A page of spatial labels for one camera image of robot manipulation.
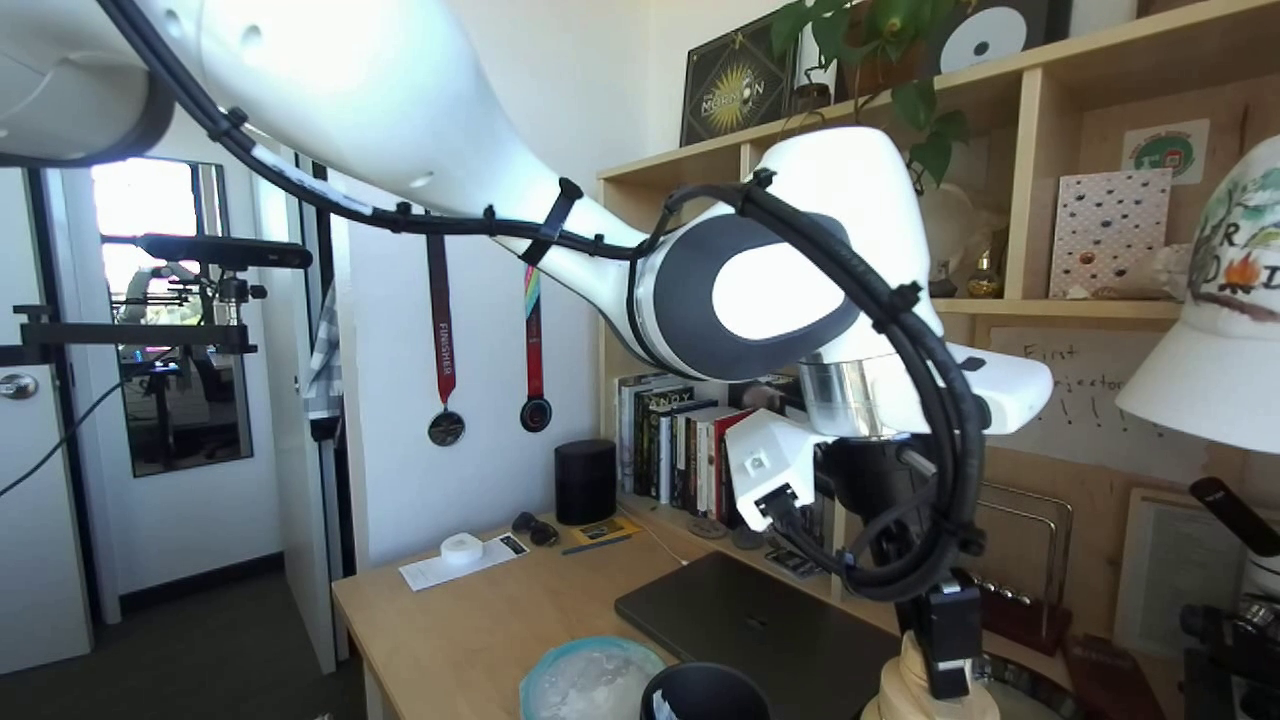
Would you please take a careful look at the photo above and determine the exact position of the black cylindrical speaker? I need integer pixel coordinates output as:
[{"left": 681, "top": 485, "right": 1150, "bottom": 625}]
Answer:
[{"left": 555, "top": 438, "right": 616, "bottom": 523}]

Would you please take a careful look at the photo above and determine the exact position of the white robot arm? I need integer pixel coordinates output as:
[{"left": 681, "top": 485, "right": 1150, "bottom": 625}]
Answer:
[{"left": 0, "top": 0, "right": 1048, "bottom": 703}]

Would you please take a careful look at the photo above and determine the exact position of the row of books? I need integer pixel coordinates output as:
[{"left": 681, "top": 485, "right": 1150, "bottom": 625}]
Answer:
[{"left": 613, "top": 370, "right": 799, "bottom": 526}]

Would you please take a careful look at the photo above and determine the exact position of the black laptop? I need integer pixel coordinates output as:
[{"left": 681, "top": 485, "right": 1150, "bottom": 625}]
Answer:
[{"left": 616, "top": 550, "right": 898, "bottom": 720}]

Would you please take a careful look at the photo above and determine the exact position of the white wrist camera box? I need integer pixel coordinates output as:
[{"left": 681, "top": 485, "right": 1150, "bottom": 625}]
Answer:
[{"left": 726, "top": 409, "right": 825, "bottom": 533}]

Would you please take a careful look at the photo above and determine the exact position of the white lamp shade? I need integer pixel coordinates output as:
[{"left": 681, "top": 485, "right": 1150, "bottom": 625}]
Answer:
[{"left": 1117, "top": 137, "right": 1280, "bottom": 456}]

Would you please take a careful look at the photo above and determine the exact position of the clear container with teal lid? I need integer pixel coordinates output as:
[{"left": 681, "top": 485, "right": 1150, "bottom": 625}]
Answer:
[{"left": 522, "top": 634, "right": 665, "bottom": 720}]

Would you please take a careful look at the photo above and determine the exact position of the black mug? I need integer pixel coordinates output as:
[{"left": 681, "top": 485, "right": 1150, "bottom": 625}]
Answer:
[{"left": 639, "top": 664, "right": 773, "bottom": 720}]

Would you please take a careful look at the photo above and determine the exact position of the green potted plant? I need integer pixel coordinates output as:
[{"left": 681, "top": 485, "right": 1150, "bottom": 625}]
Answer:
[{"left": 769, "top": 0, "right": 972, "bottom": 184}]

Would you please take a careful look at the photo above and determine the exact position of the white tape roll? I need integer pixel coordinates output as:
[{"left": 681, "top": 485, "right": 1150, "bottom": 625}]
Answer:
[{"left": 441, "top": 533, "right": 485, "bottom": 569}]

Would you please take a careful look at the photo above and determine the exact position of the black cable bundle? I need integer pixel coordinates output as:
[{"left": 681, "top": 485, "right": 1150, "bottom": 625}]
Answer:
[{"left": 96, "top": 0, "right": 994, "bottom": 605}]

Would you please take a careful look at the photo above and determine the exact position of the wooden bookshelf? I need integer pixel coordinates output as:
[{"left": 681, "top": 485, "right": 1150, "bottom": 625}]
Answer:
[{"left": 594, "top": 0, "right": 1280, "bottom": 694}]

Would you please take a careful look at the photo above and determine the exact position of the white dotted card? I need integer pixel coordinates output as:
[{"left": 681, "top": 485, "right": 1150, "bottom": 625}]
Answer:
[{"left": 1048, "top": 169, "right": 1173, "bottom": 301}]

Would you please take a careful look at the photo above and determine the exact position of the red ribbon medal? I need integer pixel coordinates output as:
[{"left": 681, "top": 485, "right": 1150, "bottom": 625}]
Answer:
[{"left": 426, "top": 234, "right": 466, "bottom": 449}]

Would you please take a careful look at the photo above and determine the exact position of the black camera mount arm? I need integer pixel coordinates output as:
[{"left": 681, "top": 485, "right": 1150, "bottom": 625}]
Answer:
[{"left": 0, "top": 233, "right": 314, "bottom": 363}]

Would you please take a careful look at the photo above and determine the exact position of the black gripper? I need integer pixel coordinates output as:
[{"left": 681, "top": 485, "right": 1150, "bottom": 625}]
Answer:
[{"left": 816, "top": 438, "right": 985, "bottom": 699}]

